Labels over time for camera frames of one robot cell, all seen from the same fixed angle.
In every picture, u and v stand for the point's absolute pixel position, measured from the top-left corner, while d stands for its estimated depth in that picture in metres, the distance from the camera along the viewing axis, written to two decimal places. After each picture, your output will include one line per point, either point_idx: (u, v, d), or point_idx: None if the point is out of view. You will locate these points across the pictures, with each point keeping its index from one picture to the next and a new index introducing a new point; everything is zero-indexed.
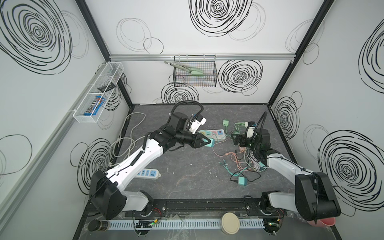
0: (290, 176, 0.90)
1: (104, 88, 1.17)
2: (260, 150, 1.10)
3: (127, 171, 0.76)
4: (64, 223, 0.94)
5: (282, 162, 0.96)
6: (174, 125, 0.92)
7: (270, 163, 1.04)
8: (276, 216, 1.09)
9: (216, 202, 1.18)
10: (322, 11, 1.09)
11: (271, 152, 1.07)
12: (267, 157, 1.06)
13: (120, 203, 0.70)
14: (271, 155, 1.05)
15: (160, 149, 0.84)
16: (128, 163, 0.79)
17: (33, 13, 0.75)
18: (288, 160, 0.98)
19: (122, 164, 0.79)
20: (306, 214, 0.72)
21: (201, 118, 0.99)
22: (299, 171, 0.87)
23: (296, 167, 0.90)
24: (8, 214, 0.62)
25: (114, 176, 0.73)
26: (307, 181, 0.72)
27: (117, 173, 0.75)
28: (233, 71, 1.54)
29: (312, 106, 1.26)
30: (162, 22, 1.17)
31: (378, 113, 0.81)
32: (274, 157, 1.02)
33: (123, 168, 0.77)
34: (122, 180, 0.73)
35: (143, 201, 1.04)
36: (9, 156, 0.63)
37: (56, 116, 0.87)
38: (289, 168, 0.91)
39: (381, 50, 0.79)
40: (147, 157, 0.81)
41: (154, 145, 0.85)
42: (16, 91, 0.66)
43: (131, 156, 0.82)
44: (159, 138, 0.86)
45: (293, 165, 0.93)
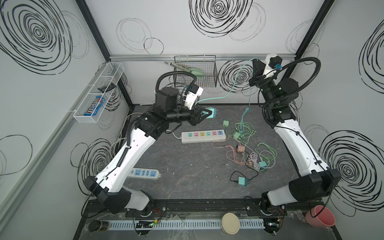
0: (298, 160, 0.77)
1: (104, 88, 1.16)
2: (273, 111, 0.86)
3: (115, 173, 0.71)
4: (64, 223, 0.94)
5: (296, 143, 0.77)
6: (161, 105, 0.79)
7: (279, 131, 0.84)
8: (276, 216, 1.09)
9: (216, 202, 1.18)
10: (322, 10, 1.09)
11: (287, 117, 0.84)
12: (277, 125, 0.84)
13: (121, 200, 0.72)
14: (285, 123, 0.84)
15: (148, 138, 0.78)
16: (115, 164, 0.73)
17: (33, 13, 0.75)
18: (304, 138, 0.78)
19: (109, 165, 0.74)
20: (299, 196, 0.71)
21: (196, 88, 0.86)
22: (313, 163, 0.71)
23: (311, 156, 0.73)
24: (8, 214, 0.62)
25: (103, 182, 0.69)
26: (319, 181, 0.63)
27: (106, 176, 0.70)
28: (232, 71, 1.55)
29: (312, 105, 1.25)
30: (162, 22, 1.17)
31: (378, 113, 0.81)
32: (286, 130, 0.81)
33: (111, 170, 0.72)
34: (111, 184, 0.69)
35: (144, 200, 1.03)
36: (8, 156, 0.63)
37: (56, 116, 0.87)
38: (303, 155, 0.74)
39: (381, 50, 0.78)
40: (134, 151, 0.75)
41: (140, 135, 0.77)
42: (16, 91, 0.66)
43: (117, 155, 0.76)
44: (147, 124, 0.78)
45: (309, 151, 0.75)
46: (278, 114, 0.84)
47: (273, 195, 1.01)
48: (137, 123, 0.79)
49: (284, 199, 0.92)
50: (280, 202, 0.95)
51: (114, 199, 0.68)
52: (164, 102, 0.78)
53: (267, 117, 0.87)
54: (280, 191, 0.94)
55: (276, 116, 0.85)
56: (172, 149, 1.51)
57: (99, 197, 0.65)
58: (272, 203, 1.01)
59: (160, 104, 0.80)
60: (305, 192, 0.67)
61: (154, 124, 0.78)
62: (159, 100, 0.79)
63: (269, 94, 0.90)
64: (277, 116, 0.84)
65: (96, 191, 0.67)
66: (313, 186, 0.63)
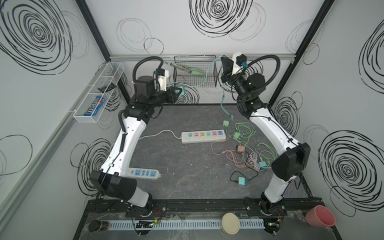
0: (274, 143, 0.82)
1: (104, 88, 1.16)
2: (246, 103, 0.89)
3: (120, 158, 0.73)
4: (64, 223, 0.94)
5: (269, 126, 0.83)
6: (143, 92, 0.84)
7: (253, 120, 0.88)
8: (276, 216, 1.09)
9: (216, 202, 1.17)
10: (322, 11, 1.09)
11: (258, 106, 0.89)
12: (251, 116, 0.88)
13: (129, 184, 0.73)
14: (257, 112, 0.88)
15: (139, 121, 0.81)
16: (117, 150, 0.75)
17: (33, 13, 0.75)
18: (275, 122, 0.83)
19: (111, 154, 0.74)
20: (280, 174, 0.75)
21: (163, 70, 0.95)
22: (286, 141, 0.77)
23: (283, 136, 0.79)
24: (8, 214, 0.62)
25: (109, 169, 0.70)
26: (294, 155, 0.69)
27: (112, 164, 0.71)
28: None
29: (312, 105, 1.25)
30: (162, 22, 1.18)
31: (378, 113, 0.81)
32: (260, 118, 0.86)
33: (114, 157, 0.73)
34: (119, 168, 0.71)
35: (145, 196, 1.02)
36: (8, 156, 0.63)
37: (56, 116, 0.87)
38: (277, 136, 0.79)
39: (381, 50, 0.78)
40: (133, 136, 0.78)
41: (132, 121, 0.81)
42: (16, 91, 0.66)
43: (116, 143, 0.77)
44: (134, 113, 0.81)
45: (281, 132, 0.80)
46: (251, 105, 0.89)
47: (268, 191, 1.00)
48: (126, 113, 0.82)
49: (275, 190, 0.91)
50: (275, 196, 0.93)
51: (126, 181, 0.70)
52: (145, 89, 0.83)
53: (242, 109, 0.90)
54: (271, 183, 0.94)
55: (249, 107, 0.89)
56: (172, 149, 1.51)
57: (112, 183, 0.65)
58: (272, 201, 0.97)
59: (141, 92, 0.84)
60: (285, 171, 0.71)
61: (142, 108, 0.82)
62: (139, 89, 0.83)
63: (241, 88, 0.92)
64: (250, 108, 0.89)
65: (107, 179, 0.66)
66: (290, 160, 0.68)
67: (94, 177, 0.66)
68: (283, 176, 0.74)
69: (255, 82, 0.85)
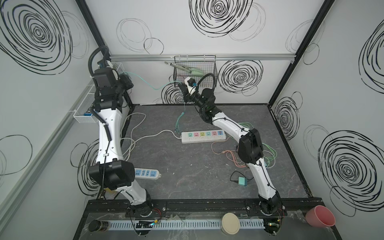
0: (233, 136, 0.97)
1: None
2: (206, 112, 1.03)
3: (112, 145, 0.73)
4: (64, 223, 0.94)
5: (226, 124, 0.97)
6: (108, 84, 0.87)
7: (215, 124, 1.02)
8: (276, 216, 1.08)
9: (216, 203, 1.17)
10: (322, 11, 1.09)
11: (216, 112, 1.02)
12: (213, 120, 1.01)
13: (130, 167, 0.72)
14: (215, 116, 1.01)
15: (114, 110, 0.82)
16: (106, 141, 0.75)
17: (33, 13, 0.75)
18: (230, 120, 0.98)
19: (101, 147, 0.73)
20: (245, 158, 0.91)
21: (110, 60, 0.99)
22: (240, 131, 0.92)
23: (238, 128, 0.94)
24: (8, 214, 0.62)
25: (106, 158, 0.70)
26: (247, 140, 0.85)
27: (106, 154, 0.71)
28: (233, 71, 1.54)
29: (312, 105, 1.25)
30: (163, 23, 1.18)
31: (378, 113, 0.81)
32: (219, 119, 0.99)
33: (105, 147, 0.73)
34: (114, 153, 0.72)
35: (143, 192, 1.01)
36: (9, 156, 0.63)
37: (56, 116, 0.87)
38: (233, 130, 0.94)
39: (381, 50, 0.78)
40: (113, 123, 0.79)
41: (106, 113, 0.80)
42: (16, 91, 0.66)
43: (101, 137, 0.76)
44: (105, 105, 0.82)
45: (235, 125, 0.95)
46: (210, 113, 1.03)
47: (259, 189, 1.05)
48: (97, 108, 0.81)
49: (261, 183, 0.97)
50: (265, 189, 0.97)
51: (126, 164, 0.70)
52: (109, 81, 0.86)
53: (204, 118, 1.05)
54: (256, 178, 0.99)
55: (209, 115, 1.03)
56: (172, 149, 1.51)
57: (114, 168, 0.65)
58: (267, 197, 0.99)
59: (106, 84, 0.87)
60: (246, 154, 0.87)
61: (113, 98, 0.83)
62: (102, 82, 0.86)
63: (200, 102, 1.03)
64: (209, 115, 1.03)
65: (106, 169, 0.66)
66: (246, 145, 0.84)
67: (95, 170, 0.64)
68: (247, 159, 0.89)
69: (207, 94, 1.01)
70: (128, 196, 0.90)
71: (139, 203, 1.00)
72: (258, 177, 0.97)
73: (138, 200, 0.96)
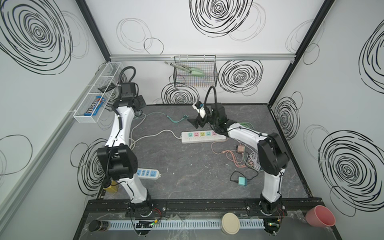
0: (250, 144, 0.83)
1: (104, 88, 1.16)
2: (219, 125, 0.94)
3: (122, 133, 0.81)
4: (64, 222, 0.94)
5: (244, 133, 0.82)
6: (128, 91, 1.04)
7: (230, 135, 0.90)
8: (276, 216, 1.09)
9: (216, 202, 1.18)
10: (322, 11, 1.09)
11: (230, 123, 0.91)
12: (227, 130, 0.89)
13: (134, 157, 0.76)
14: (230, 126, 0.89)
15: (129, 108, 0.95)
16: (116, 129, 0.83)
17: (33, 13, 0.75)
18: (245, 127, 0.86)
19: (112, 133, 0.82)
20: (268, 170, 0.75)
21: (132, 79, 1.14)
22: (258, 137, 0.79)
23: (254, 134, 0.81)
24: (8, 214, 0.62)
25: (114, 142, 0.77)
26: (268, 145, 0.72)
27: (115, 139, 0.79)
28: (233, 71, 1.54)
29: (312, 105, 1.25)
30: (163, 23, 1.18)
31: (378, 113, 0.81)
32: (235, 129, 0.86)
33: (115, 134, 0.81)
34: (123, 139, 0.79)
35: (144, 190, 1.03)
36: (8, 156, 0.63)
37: (56, 116, 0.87)
38: (249, 137, 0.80)
39: (381, 50, 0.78)
40: (126, 118, 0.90)
41: (123, 108, 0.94)
42: (17, 91, 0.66)
43: (114, 126, 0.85)
44: (124, 103, 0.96)
45: (252, 131, 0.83)
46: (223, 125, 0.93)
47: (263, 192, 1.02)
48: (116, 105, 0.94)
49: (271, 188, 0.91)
50: (272, 193, 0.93)
51: (131, 152, 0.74)
52: (130, 88, 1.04)
53: (220, 131, 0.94)
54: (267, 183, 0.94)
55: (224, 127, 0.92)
56: (172, 149, 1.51)
57: (120, 152, 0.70)
58: (271, 200, 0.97)
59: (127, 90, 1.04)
60: (268, 162, 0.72)
61: (129, 100, 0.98)
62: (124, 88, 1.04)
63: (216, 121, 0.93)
64: (225, 127, 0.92)
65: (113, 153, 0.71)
66: (266, 151, 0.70)
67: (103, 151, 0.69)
68: (271, 170, 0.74)
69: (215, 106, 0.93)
70: (129, 192, 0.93)
71: (138, 202, 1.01)
72: (271, 185, 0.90)
73: (138, 198, 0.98)
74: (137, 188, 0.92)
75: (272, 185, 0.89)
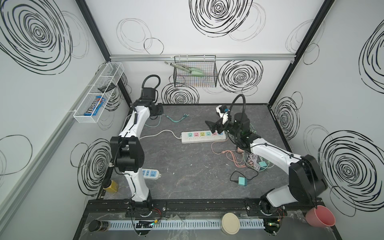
0: (278, 164, 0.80)
1: (104, 88, 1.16)
2: (242, 138, 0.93)
3: (135, 128, 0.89)
4: (64, 222, 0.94)
5: (272, 152, 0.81)
6: (148, 95, 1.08)
7: (253, 151, 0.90)
8: (276, 216, 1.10)
9: (216, 202, 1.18)
10: (322, 11, 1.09)
11: (253, 138, 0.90)
12: (250, 145, 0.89)
13: (141, 152, 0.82)
14: (254, 142, 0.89)
15: (146, 108, 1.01)
16: (131, 123, 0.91)
17: (33, 13, 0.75)
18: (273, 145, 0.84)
19: (127, 126, 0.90)
20: (301, 198, 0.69)
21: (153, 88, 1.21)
22: (288, 158, 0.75)
23: (284, 154, 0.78)
24: (8, 214, 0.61)
25: (127, 133, 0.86)
26: (301, 169, 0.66)
27: (128, 131, 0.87)
28: (233, 71, 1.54)
29: (312, 105, 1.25)
30: (163, 23, 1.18)
31: (377, 113, 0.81)
32: (260, 145, 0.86)
33: (129, 127, 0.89)
34: (134, 132, 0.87)
35: (146, 190, 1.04)
36: (9, 156, 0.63)
37: (56, 116, 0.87)
38: (278, 156, 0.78)
39: (381, 50, 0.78)
40: (143, 116, 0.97)
41: (141, 107, 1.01)
42: (17, 91, 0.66)
43: (129, 120, 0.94)
44: (142, 104, 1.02)
45: (281, 151, 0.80)
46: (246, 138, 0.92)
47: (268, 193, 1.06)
48: (135, 104, 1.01)
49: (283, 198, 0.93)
50: (280, 202, 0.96)
51: (139, 145, 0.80)
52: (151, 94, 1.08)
53: (241, 145, 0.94)
54: (280, 193, 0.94)
55: (246, 141, 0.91)
56: (172, 149, 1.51)
57: (130, 143, 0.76)
58: (273, 205, 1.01)
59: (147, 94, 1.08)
60: (303, 190, 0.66)
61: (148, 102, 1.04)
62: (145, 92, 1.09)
63: (238, 134, 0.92)
64: (246, 142, 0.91)
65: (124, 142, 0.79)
66: (300, 176, 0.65)
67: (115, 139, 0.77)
68: (305, 199, 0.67)
69: (240, 118, 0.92)
70: (132, 187, 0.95)
71: (138, 201, 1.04)
72: (284, 196, 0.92)
73: (139, 196, 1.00)
74: (140, 186, 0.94)
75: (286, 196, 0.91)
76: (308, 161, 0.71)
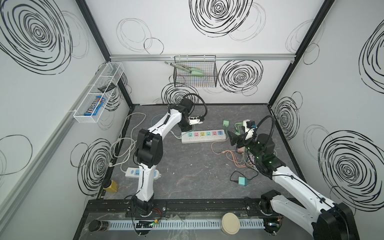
0: (304, 203, 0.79)
1: (104, 88, 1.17)
2: (264, 163, 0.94)
3: (163, 127, 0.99)
4: (64, 223, 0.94)
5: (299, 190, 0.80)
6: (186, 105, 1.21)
7: (277, 180, 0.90)
8: (276, 216, 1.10)
9: (216, 202, 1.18)
10: (322, 11, 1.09)
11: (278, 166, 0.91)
12: (274, 173, 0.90)
13: (160, 152, 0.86)
14: (278, 171, 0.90)
15: (179, 113, 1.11)
16: (161, 123, 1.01)
17: (33, 13, 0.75)
18: (300, 181, 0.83)
19: (157, 124, 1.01)
20: None
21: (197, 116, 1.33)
22: (318, 202, 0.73)
23: (313, 196, 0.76)
24: (8, 214, 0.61)
25: (155, 130, 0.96)
26: (332, 220, 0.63)
27: (157, 128, 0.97)
28: (233, 71, 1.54)
29: (312, 105, 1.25)
30: (163, 23, 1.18)
31: (377, 113, 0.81)
32: (284, 177, 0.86)
33: (158, 125, 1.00)
34: (161, 131, 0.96)
35: (149, 194, 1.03)
36: (8, 157, 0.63)
37: (56, 116, 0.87)
38: (306, 197, 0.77)
39: (381, 50, 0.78)
40: (173, 119, 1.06)
41: (176, 112, 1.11)
42: (17, 92, 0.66)
43: (161, 120, 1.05)
44: (177, 109, 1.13)
45: (311, 192, 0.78)
46: (269, 164, 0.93)
47: (277, 197, 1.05)
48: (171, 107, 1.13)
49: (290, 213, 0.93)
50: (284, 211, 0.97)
51: (160, 146, 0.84)
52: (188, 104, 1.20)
53: (262, 169, 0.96)
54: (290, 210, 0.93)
55: (269, 167, 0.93)
56: (172, 149, 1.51)
57: (153, 140, 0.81)
58: (274, 209, 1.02)
59: (184, 104, 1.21)
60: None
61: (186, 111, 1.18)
62: (184, 102, 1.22)
63: (259, 155, 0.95)
64: (269, 167, 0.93)
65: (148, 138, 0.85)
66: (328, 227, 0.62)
67: (144, 131, 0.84)
68: None
69: (264, 141, 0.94)
70: (140, 182, 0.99)
71: (140, 200, 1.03)
72: (293, 213, 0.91)
73: (142, 194, 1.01)
74: (147, 184, 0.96)
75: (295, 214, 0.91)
76: (341, 211, 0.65)
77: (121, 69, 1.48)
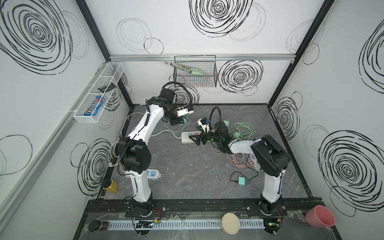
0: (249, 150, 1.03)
1: (104, 88, 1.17)
2: (223, 144, 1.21)
3: (144, 130, 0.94)
4: (64, 223, 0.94)
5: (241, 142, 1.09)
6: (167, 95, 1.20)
7: (232, 149, 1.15)
8: (276, 216, 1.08)
9: (216, 202, 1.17)
10: (322, 11, 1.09)
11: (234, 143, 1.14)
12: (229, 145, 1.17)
13: (147, 155, 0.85)
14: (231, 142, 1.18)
15: (160, 108, 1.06)
16: (142, 125, 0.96)
17: (33, 13, 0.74)
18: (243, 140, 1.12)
19: (138, 127, 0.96)
20: (270, 171, 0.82)
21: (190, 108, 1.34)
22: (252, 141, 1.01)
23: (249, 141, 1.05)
24: (8, 214, 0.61)
25: (136, 135, 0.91)
26: (260, 146, 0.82)
27: (138, 133, 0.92)
28: (232, 71, 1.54)
29: (312, 105, 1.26)
30: (163, 23, 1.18)
31: (377, 113, 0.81)
32: (234, 142, 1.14)
33: (140, 129, 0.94)
34: (143, 135, 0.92)
35: (147, 193, 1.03)
36: (8, 157, 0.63)
37: (56, 116, 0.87)
38: (246, 144, 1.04)
39: (381, 50, 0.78)
40: (154, 116, 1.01)
41: (156, 108, 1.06)
42: (17, 92, 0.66)
43: (141, 121, 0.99)
44: (157, 103, 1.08)
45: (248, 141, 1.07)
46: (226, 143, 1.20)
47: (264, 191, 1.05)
48: (151, 101, 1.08)
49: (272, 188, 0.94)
50: (273, 193, 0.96)
51: (145, 151, 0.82)
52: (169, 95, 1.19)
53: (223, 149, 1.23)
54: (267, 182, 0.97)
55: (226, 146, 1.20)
56: (172, 149, 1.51)
57: (136, 146, 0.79)
58: (271, 201, 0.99)
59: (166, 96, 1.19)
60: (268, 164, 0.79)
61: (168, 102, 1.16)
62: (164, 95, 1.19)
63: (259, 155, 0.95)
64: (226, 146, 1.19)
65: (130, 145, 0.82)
66: (258, 150, 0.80)
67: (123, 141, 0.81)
68: (273, 171, 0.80)
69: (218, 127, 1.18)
70: (135, 187, 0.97)
71: (139, 201, 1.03)
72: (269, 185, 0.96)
73: (140, 196, 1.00)
74: (142, 187, 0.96)
75: (272, 185, 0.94)
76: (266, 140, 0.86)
77: (122, 69, 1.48)
